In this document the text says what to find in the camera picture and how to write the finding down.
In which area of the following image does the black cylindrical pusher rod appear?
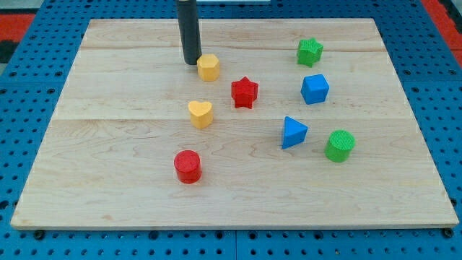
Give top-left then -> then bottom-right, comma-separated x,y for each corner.
175,0 -> 202,65

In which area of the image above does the blue cube block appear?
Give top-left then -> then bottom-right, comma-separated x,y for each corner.
300,74 -> 330,105

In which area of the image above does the blue triangle block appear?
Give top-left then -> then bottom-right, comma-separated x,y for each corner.
282,116 -> 309,150

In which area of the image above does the yellow hexagon block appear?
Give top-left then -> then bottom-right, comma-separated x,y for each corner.
197,53 -> 220,82

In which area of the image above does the red star block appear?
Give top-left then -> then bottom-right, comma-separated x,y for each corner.
231,77 -> 258,109

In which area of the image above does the yellow heart block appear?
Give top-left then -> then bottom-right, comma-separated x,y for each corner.
188,100 -> 214,129

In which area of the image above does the green star block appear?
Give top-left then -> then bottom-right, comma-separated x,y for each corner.
297,38 -> 323,67

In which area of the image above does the red cylinder block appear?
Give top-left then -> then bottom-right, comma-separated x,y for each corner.
174,150 -> 202,184

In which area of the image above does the light wooden board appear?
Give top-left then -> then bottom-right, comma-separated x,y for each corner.
11,19 -> 459,230

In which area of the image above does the green cylinder block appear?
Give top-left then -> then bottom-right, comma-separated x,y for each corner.
324,129 -> 356,163

